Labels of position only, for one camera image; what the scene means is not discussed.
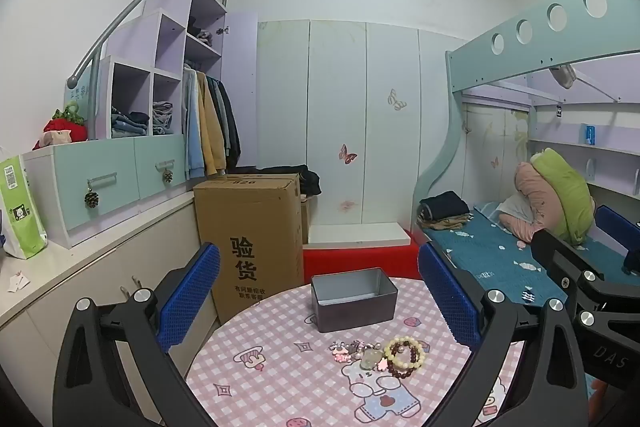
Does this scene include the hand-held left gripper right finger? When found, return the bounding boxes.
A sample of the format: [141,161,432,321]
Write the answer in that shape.
[417,243,593,427]

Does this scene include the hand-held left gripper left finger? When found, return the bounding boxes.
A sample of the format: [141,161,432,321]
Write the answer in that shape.
[52,243,222,427]

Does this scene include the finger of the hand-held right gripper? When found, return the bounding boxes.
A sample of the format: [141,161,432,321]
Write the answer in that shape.
[595,205,640,273]
[531,229,640,315]

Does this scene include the cream bead bracelet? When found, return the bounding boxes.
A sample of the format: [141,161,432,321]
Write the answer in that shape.
[384,336,427,370]

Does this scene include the dark red bead bracelet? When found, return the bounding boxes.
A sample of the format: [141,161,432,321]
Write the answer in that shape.
[384,339,425,378]

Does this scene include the pale green jade pendant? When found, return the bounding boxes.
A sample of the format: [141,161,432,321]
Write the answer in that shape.
[359,347,384,371]

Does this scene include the rectangular metal tin box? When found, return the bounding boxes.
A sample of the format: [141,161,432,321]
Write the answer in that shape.
[310,268,399,334]

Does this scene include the teal printed bed sheet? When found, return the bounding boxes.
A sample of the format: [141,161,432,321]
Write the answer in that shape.
[424,201,640,309]

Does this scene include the green blanket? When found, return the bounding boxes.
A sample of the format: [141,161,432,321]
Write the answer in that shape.
[530,148,597,246]

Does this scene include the white pillow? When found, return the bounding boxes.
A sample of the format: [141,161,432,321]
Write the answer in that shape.
[500,194,527,222]

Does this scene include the folded khaki clothes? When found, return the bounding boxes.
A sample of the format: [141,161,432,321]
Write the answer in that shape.
[418,213,474,231]

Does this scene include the large cardboard box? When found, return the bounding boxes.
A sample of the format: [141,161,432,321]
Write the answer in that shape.
[193,173,304,326]

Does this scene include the folded dark navy clothes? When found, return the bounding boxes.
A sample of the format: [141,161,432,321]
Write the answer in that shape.
[418,190,471,219]

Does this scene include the white low cabinet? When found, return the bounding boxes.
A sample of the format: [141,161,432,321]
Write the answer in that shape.
[0,189,217,360]

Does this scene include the red bench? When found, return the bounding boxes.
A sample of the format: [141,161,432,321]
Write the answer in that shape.
[302,229,422,289]

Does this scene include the metal charm bunch with pearls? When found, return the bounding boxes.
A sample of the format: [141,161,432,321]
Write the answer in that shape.
[327,339,387,364]

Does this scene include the white board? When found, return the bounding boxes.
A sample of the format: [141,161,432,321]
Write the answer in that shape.
[305,223,414,251]

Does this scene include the small cardboard box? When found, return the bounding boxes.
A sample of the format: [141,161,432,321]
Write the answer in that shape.
[300,197,312,246]

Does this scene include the mint drawer cabinet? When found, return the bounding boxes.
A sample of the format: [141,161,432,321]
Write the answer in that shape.
[22,133,189,250]

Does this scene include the pile of black clothes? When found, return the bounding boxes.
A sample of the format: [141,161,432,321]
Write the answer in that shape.
[239,164,323,198]

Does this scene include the light blue hanging jacket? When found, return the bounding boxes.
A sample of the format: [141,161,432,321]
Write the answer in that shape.
[182,66,206,180]

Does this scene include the dark hanging jackets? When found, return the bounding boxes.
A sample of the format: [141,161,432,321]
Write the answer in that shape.
[206,76,242,172]

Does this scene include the folded grey clothes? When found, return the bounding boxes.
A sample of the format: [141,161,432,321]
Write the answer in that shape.
[152,101,174,136]

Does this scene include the folded blue jeans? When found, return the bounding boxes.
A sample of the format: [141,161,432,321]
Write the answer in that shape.
[110,106,151,138]

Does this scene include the green and white bag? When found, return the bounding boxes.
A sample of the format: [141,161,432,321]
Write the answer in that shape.
[0,154,49,261]

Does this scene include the pink plush toy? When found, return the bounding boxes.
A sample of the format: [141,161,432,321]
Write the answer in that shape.
[32,130,72,151]

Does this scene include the red strawberry plush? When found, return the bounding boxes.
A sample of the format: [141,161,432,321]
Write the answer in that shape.
[43,103,89,142]

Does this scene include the purple wardrobe door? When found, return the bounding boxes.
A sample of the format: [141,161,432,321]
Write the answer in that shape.
[219,11,259,168]

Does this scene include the white wardrobe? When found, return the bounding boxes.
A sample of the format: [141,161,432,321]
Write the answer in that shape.
[256,19,469,229]

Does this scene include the purple stair shelf cabinet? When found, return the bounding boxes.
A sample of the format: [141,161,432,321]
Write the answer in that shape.
[95,0,232,142]

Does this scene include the teal bunk bed frame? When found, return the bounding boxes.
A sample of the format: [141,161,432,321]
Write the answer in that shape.
[416,0,640,228]

